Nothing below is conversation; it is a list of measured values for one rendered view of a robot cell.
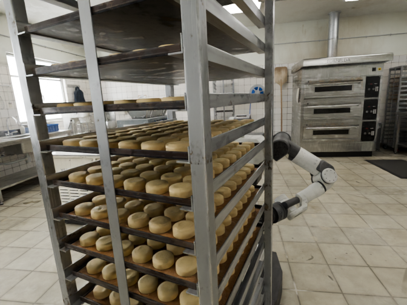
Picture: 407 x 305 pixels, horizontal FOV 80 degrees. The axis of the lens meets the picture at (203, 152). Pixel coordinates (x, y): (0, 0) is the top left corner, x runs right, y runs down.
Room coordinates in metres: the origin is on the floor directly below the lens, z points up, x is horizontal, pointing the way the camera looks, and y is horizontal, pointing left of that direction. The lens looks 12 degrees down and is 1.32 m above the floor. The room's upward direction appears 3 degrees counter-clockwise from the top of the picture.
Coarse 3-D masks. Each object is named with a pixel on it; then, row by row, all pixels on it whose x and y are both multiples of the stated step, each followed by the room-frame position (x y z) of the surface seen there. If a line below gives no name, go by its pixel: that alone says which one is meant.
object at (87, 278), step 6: (78, 270) 0.62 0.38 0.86; (78, 276) 0.59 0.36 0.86; (84, 276) 0.58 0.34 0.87; (96, 282) 0.56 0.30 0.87; (102, 282) 0.55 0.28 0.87; (108, 288) 0.54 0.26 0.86; (114, 288) 0.53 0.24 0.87; (132, 294) 0.51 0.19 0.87; (138, 294) 0.52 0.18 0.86; (138, 300) 0.50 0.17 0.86; (144, 300) 0.49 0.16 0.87; (150, 300) 0.48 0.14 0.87
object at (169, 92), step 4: (168, 88) 1.15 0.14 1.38; (172, 88) 1.15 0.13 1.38; (168, 92) 1.15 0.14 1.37; (172, 92) 1.15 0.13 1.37; (168, 96) 1.15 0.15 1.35; (172, 96) 1.15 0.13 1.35; (168, 112) 1.15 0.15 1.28; (172, 112) 1.14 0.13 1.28; (168, 116) 1.15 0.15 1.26; (172, 116) 1.14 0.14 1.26
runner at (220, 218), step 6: (258, 168) 0.87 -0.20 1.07; (258, 174) 0.86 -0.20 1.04; (252, 180) 0.78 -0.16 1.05; (246, 186) 0.72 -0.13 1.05; (240, 192) 0.67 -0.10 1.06; (234, 198) 0.62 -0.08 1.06; (240, 198) 0.66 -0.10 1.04; (228, 204) 0.57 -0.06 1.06; (234, 204) 0.61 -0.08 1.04; (222, 210) 0.54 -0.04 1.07; (228, 210) 0.57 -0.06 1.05; (216, 216) 0.51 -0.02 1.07; (222, 216) 0.53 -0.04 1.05; (216, 222) 0.50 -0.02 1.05; (216, 228) 0.50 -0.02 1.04; (186, 252) 0.42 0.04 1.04; (192, 252) 0.42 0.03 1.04
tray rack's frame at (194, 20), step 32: (192, 0) 0.40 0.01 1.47; (192, 32) 0.40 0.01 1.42; (96, 64) 0.50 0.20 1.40; (192, 64) 0.40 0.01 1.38; (32, 96) 0.60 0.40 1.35; (96, 96) 0.51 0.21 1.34; (192, 96) 0.40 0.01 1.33; (32, 128) 0.60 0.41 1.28; (96, 128) 0.51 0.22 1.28; (192, 128) 0.40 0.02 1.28; (192, 160) 0.41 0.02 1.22; (64, 224) 0.62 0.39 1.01; (64, 256) 0.60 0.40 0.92; (64, 288) 0.60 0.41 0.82
